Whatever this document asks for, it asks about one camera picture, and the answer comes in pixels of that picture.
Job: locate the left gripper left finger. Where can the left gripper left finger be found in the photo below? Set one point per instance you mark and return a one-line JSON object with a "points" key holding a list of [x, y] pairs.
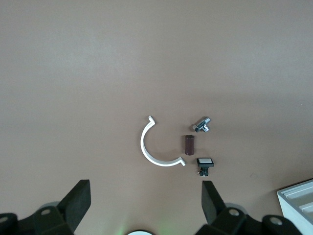
{"points": [[75, 205]]}

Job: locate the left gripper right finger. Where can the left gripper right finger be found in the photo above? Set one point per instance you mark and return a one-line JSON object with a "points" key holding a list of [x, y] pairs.
{"points": [[210, 205]]}

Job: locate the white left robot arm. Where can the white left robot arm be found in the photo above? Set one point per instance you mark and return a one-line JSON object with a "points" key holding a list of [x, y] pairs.
{"points": [[140, 233]]}

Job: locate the black square push button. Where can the black square push button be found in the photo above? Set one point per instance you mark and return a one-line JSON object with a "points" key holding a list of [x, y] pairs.
{"points": [[205, 162]]}

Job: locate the white drawer cabinet shell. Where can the white drawer cabinet shell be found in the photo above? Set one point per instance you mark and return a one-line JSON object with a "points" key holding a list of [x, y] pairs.
{"points": [[283, 203]]}

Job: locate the white cabinet drawer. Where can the white cabinet drawer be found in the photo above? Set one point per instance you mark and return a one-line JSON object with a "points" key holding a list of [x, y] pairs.
{"points": [[308, 207], [300, 194]]}

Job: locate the brown ridged block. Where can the brown ridged block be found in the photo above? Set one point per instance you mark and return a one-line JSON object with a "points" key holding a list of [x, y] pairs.
{"points": [[189, 145]]}

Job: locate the chrome pipe fitting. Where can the chrome pipe fitting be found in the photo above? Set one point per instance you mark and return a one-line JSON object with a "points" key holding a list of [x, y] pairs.
{"points": [[201, 124]]}

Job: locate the white semicircular clamp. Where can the white semicircular clamp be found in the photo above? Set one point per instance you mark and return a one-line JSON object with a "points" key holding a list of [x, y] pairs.
{"points": [[144, 147]]}

